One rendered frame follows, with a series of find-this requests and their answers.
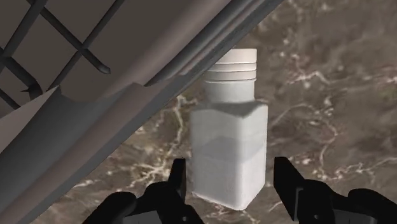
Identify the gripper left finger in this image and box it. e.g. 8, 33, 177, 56
81, 158, 204, 224

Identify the dark wire rack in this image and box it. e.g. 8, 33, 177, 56
0, 0, 125, 111

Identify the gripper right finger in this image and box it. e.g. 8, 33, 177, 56
273, 156, 397, 224

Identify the white square bottle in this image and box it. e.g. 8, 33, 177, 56
190, 48, 268, 211

